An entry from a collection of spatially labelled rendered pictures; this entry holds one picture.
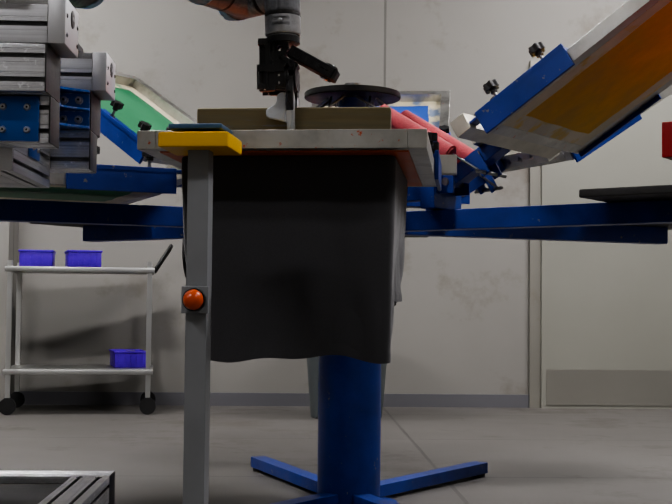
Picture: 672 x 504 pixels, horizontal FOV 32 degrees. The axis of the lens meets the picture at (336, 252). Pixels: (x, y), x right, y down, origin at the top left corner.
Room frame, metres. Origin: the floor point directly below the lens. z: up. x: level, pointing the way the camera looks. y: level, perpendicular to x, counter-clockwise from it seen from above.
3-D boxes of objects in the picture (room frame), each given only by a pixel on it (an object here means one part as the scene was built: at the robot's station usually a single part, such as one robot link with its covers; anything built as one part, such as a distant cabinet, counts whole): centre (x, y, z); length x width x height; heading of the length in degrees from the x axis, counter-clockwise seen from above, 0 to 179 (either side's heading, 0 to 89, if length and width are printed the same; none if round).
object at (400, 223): (2.64, -0.13, 0.74); 0.46 x 0.04 x 0.42; 174
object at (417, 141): (2.72, 0.07, 0.97); 0.79 x 0.58 x 0.04; 174
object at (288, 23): (2.45, 0.12, 1.22); 0.08 x 0.08 x 0.05
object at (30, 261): (6.84, 1.43, 0.48); 0.98 x 0.57 x 0.96; 94
